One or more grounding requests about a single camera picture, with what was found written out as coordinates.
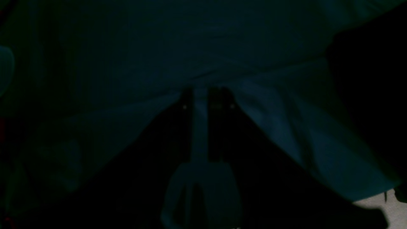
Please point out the black t-shirt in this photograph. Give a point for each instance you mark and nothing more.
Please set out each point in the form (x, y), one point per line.
(368, 65)

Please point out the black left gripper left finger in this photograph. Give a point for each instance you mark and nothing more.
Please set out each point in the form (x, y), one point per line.
(128, 193)

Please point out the teal table cloth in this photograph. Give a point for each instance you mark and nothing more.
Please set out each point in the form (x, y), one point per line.
(81, 79)

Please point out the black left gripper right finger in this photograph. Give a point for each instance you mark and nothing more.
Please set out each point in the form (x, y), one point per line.
(275, 192)

